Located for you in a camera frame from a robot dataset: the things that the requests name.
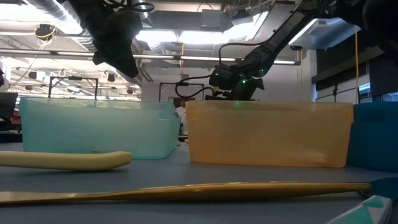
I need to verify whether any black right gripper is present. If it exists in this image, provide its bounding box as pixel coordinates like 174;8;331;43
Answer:
207;63;266;101

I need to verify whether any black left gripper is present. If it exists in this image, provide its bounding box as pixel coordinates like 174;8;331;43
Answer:
92;9;144;79

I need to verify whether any cream-handled table knife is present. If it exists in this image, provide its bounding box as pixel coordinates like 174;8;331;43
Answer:
0;150;133;172

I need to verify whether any long ceiling light fixture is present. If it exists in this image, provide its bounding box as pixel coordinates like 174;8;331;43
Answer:
0;48;302;67

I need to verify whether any orange plastic bin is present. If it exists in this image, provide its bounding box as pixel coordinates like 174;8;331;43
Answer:
185;100;354;169

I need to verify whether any person's leg in jeans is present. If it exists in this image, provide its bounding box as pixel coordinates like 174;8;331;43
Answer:
174;96;188;135

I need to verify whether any grey ceiling box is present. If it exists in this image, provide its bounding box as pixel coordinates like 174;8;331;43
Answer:
200;8;223;30

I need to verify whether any teal plastic bin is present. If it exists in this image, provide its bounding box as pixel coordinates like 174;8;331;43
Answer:
19;97;182;161

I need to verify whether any grey-blue table mat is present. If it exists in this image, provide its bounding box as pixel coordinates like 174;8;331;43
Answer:
0;141;398;224

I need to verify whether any white ceiling unit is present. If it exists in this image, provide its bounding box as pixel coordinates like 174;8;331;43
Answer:
288;17;362;51

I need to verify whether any black monitor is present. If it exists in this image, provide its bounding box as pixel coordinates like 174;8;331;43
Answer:
0;91;19;131

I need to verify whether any blue plastic bin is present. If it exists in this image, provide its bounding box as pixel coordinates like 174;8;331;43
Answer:
346;101;398;174

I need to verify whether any yellow cable reel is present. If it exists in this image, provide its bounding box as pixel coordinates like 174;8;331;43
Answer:
34;23;57;42

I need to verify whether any silver ceiling duct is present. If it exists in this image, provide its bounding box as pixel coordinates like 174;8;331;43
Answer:
24;0;82;35

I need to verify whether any teal-patterned handle knife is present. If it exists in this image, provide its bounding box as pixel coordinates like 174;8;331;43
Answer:
325;176;398;224

